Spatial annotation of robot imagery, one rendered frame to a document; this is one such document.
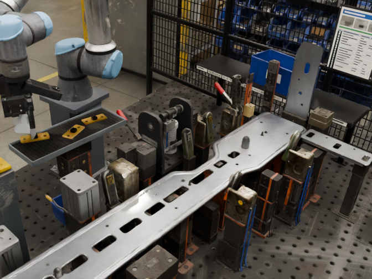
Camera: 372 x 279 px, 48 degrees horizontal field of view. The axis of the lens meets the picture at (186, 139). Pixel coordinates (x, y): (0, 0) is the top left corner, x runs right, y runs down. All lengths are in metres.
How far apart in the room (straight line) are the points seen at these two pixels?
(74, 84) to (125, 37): 2.56
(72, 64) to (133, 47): 2.58
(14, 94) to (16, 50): 0.14
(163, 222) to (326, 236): 0.77
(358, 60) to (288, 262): 0.98
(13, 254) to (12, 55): 0.53
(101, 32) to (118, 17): 2.67
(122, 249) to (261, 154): 0.69
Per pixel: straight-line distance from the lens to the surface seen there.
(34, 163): 1.30
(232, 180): 1.36
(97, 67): 1.62
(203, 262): 1.60
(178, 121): 1.61
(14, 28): 1.18
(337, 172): 2.19
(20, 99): 1.25
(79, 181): 1.28
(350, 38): 2.08
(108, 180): 1.32
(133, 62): 4.30
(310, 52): 1.85
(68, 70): 1.70
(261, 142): 1.71
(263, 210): 1.65
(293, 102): 1.95
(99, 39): 1.59
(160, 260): 1.16
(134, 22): 4.12
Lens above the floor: 1.90
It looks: 33 degrees down
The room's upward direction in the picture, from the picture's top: 4 degrees clockwise
